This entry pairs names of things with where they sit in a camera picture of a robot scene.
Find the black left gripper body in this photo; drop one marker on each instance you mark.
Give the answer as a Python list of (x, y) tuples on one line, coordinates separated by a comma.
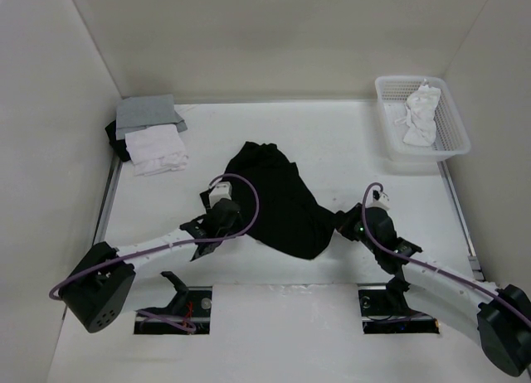
[(234, 228)]

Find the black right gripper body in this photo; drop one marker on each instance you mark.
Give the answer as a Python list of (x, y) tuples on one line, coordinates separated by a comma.
[(352, 227)]

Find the black tank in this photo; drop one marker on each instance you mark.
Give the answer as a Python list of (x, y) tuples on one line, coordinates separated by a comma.
[(290, 219), (118, 145)]

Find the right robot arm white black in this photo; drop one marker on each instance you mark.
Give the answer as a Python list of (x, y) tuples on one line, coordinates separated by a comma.
[(496, 319)]

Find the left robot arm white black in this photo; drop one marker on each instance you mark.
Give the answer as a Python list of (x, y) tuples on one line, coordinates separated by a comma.
[(111, 280)]

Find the white folded tank top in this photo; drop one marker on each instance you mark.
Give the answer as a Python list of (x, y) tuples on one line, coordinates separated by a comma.
[(156, 149)]

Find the black folded tank top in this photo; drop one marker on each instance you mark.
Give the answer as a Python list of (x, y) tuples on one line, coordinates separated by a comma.
[(118, 145)]

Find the grey folded tank top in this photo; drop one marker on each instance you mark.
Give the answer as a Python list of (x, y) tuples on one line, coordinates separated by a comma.
[(138, 113)]

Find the white crumpled tank top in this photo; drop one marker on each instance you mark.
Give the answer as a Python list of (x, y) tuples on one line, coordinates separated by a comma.
[(420, 115)]

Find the white plastic laundry basket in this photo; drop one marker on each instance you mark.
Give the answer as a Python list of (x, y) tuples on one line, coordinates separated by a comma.
[(451, 137)]

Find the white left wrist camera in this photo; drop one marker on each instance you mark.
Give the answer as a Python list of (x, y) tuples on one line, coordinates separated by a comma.
[(220, 191)]

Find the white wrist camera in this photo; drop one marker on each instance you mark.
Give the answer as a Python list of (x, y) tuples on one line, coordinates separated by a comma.
[(220, 191), (380, 200)]

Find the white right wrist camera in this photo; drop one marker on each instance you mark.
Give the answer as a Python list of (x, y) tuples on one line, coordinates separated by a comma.
[(380, 200)]

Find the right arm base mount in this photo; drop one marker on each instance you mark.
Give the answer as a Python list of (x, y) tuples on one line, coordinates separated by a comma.
[(383, 316)]

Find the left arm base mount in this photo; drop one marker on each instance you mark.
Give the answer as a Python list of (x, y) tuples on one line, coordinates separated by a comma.
[(188, 312)]

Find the left aluminium table rail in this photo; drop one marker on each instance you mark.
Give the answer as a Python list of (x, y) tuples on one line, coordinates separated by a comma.
[(107, 201)]

